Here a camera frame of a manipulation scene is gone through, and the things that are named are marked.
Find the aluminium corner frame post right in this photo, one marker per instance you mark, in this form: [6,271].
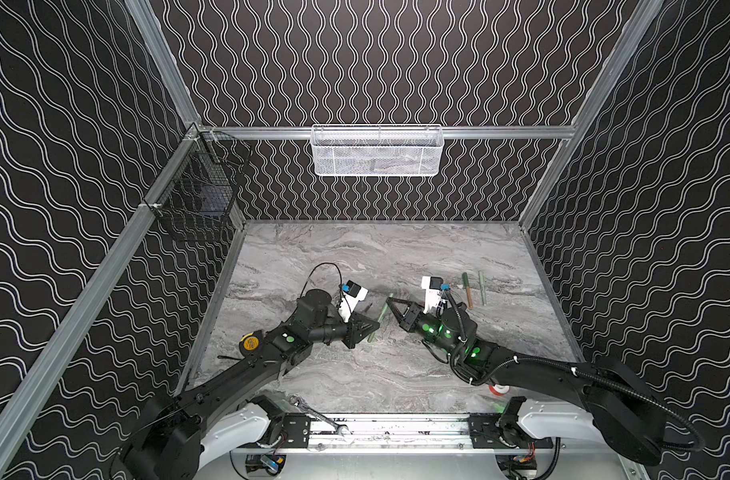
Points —
[626,45]

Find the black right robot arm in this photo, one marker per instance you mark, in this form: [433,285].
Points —
[629,417]

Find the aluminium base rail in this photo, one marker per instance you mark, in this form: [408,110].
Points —
[417,434]

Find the green pen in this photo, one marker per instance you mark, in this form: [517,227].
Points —
[482,287]
[381,318]

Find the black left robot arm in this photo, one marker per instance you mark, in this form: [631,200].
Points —
[178,435]

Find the red white tape roll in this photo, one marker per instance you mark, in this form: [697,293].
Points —
[499,390]

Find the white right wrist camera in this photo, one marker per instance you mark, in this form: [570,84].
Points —
[435,294]

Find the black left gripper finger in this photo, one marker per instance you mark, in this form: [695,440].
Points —
[366,333]
[369,323]

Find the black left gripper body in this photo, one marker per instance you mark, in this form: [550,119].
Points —
[353,330]

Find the black wire basket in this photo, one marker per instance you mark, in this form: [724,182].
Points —
[200,204]

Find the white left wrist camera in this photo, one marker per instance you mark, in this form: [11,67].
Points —
[352,294]

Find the aluminium corner frame post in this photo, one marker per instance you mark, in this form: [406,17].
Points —
[626,45]
[159,50]

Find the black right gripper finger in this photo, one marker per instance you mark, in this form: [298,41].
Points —
[392,301]
[399,312]

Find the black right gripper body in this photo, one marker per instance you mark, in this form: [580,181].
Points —
[410,317]

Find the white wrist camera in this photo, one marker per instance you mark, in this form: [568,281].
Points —
[352,294]
[435,294]

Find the aluminium corner frame post left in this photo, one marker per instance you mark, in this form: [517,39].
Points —
[159,50]

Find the yellow black tape measure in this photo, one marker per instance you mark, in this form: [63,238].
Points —
[251,342]

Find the silver wrench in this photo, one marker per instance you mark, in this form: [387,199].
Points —
[300,404]

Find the white wire mesh basket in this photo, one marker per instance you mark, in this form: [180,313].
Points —
[370,150]

